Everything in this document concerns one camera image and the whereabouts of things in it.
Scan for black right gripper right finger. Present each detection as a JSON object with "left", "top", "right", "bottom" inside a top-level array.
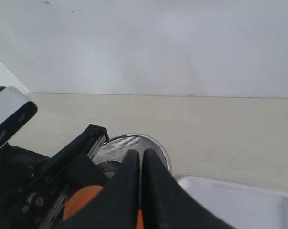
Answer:
[{"left": 141, "top": 149, "right": 232, "bottom": 229}]

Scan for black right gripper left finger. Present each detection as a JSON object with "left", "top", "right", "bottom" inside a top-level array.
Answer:
[{"left": 57, "top": 150, "right": 140, "bottom": 229}]

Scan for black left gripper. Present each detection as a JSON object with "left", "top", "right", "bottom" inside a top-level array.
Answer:
[{"left": 0, "top": 124, "right": 109, "bottom": 229}]

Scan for orange pump soap bottle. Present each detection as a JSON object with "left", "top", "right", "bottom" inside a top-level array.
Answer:
[{"left": 57, "top": 183, "right": 144, "bottom": 229}]

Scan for steel mesh colander basket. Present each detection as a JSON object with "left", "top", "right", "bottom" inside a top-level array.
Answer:
[{"left": 93, "top": 134, "right": 172, "bottom": 177}]

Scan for white rectangular plastic tray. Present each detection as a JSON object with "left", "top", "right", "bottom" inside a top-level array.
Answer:
[{"left": 178, "top": 176, "right": 288, "bottom": 229}]

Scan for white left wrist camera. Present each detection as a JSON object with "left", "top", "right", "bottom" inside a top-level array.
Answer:
[{"left": 0, "top": 86, "right": 38, "bottom": 149}]

